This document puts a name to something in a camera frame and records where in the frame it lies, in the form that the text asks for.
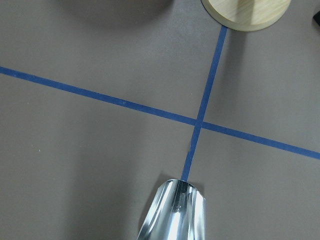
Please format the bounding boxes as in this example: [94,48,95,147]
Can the steel ice scoop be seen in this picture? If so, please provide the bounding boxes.
[137,179,206,240]

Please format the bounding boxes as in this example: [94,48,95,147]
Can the wooden cup stand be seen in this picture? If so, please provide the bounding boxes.
[201,0,291,32]

